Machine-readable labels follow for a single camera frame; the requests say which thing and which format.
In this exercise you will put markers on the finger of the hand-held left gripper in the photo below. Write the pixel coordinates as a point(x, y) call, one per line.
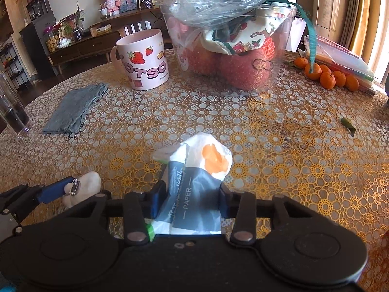
point(54, 191)

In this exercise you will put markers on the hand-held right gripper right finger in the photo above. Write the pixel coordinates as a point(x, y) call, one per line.
point(223, 200)

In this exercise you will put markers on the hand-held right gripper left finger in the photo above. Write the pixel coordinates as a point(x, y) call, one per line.
point(159, 197)

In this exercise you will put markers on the tissue packet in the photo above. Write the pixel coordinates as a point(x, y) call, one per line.
point(197, 194)

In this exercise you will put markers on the yellow floral lace desktop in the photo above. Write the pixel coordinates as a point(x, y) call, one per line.
point(273, 158)

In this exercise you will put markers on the grey cloth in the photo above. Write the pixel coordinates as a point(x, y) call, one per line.
point(73, 109)

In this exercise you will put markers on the tall drinking glass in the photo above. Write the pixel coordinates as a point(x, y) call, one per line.
point(13, 115)

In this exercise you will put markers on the red fruit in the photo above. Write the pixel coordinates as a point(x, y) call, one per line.
point(203, 60)
point(243, 73)

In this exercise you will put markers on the pink strawberry mug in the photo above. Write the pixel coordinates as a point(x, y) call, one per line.
point(142, 67)

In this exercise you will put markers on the wooden television cabinet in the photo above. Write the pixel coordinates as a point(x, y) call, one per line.
point(79, 48)

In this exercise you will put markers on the green leaf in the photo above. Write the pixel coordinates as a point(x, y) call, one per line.
point(347, 124)

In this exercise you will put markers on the black cabinet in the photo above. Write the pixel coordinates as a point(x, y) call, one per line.
point(33, 45)

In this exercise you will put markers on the white bowl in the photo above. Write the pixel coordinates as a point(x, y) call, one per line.
point(63, 43)

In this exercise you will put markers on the clear plastic bucket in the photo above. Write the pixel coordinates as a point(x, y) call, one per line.
point(282, 64)

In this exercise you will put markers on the glass jar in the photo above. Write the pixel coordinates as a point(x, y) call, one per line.
point(51, 41)

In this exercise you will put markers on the printed cloth pouch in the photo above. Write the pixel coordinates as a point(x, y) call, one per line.
point(243, 44)

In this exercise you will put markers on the pile of tangerines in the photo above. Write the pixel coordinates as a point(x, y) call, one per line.
point(327, 80)

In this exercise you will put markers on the plant in dark pot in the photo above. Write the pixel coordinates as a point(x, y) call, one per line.
point(76, 26)

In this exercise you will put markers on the small yellow box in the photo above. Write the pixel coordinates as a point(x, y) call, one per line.
point(101, 30)

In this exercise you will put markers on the white router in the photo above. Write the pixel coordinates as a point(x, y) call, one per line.
point(133, 29)

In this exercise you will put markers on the green ribbon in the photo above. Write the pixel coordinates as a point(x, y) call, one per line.
point(311, 42)

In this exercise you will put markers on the black coffee machine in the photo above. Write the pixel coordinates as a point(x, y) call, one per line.
point(38, 6)

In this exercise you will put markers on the stack of colourful folders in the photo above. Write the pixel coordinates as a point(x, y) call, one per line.
point(343, 57)

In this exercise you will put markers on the clear plastic bag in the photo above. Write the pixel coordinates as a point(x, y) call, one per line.
point(212, 3)

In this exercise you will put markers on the pink plush bear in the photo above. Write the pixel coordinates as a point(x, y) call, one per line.
point(111, 1)

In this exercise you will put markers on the beige curtain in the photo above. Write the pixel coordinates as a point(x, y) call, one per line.
point(332, 9)

